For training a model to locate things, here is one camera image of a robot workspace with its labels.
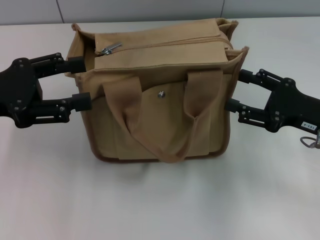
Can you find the silver metal zipper pull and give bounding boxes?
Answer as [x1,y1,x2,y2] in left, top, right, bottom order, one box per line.
[100,41,123,56]

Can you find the khaki canvas food bag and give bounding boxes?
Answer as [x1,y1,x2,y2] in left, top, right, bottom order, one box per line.
[63,17,250,165]

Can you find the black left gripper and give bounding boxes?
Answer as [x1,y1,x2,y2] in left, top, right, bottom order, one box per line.
[0,51,93,129]

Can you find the right gripper cable connector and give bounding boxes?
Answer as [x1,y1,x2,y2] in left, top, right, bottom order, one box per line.
[299,135,320,151]

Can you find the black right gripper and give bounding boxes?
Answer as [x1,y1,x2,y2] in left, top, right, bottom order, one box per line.
[224,68,320,134]

